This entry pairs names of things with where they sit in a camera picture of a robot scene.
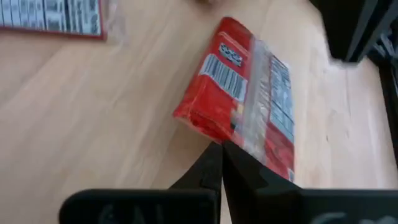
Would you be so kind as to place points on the black metal table frame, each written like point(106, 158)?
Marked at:
point(357, 25)

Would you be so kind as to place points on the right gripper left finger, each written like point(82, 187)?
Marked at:
point(140, 208)

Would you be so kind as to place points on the red popcorn bag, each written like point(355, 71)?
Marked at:
point(46, 15)
point(224, 93)

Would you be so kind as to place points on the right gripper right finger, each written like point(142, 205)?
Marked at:
point(264, 199)

